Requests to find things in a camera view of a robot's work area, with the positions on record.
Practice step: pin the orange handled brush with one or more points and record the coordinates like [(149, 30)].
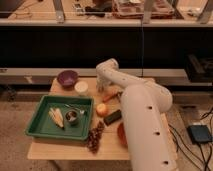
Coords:
[(111, 96)]

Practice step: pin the purple bowl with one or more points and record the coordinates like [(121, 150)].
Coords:
[(67, 78)]

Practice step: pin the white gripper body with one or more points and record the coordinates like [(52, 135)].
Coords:
[(102, 84)]

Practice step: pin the green plastic tray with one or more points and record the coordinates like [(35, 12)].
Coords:
[(41, 124)]

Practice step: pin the small metal cup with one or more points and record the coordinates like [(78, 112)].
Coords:
[(72, 117)]

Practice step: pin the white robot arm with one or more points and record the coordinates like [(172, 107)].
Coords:
[(142, 103)]

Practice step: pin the orange brown bowl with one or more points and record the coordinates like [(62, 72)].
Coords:
[(121, 134)]

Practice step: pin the bunch of dark grapes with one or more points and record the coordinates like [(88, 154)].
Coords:
[(94, 136)]

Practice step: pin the yellow orange apple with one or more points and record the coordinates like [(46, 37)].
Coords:
[(101, 109)]

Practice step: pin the white cup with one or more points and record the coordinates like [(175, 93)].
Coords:
[(81, 88)]

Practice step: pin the metal spoon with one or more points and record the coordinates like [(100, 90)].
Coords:
[(81, 111)]

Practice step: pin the corn cob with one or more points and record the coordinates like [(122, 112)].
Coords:
[(56, 116)]

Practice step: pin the black rectangular block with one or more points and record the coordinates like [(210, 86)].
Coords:
[(116, 115)]

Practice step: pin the black foot pedal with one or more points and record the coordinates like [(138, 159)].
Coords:
[(199, 134)]

